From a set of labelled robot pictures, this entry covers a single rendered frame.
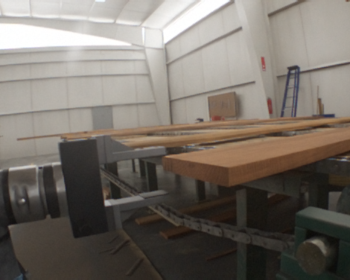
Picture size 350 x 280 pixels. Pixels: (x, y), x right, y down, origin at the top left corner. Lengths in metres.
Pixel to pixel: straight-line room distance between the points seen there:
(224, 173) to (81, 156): 0.19
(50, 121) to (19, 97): 1.92
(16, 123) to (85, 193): 13.13
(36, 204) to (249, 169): 0.28
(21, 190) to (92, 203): 0.10
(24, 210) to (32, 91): 13.25
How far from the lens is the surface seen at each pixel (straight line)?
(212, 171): 0.38
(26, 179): 0.35
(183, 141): 1.03
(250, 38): 8.10
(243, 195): 0.86
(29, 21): 14.41
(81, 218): 0.36
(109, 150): 0.36
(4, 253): 0.38
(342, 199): 0.55
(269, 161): 0.40
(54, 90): 13.52
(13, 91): 13.65
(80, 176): 0.35
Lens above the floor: 0.94
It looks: 4 degrees down
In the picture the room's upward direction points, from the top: 5 degrees counter-clockwise
